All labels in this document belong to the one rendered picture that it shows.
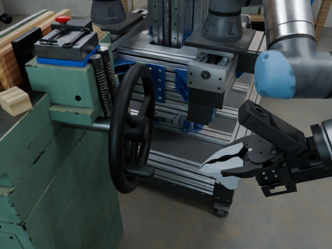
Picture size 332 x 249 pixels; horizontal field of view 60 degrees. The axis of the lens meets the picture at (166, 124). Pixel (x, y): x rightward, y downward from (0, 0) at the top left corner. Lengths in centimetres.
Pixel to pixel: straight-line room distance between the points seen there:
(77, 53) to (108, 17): 70
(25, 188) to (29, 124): 13
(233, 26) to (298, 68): 65
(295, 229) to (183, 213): 53
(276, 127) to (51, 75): 43
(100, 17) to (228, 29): 52
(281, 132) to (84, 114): 38
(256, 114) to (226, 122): 126
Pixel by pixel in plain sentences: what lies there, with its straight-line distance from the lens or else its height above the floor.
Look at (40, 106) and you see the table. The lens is 63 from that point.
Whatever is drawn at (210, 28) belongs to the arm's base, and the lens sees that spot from 110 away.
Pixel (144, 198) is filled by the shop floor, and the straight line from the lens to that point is 154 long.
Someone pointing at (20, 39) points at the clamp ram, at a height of 99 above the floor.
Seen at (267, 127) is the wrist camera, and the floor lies 95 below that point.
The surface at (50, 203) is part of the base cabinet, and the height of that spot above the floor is 67.
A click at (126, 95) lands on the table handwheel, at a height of 94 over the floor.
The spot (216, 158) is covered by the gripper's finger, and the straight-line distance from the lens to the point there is 53.
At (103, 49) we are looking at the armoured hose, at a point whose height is 97.
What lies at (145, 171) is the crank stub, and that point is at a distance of 56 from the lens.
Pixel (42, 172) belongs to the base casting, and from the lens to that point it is 68.
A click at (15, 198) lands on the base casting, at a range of 62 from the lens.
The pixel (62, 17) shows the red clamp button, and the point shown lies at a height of 102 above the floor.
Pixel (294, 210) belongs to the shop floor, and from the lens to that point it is 163.
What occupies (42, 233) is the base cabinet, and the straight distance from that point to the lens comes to 74.
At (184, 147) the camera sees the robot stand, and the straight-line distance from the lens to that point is 150.
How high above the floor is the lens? 121
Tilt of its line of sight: 38 degrees down
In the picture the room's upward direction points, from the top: straight up
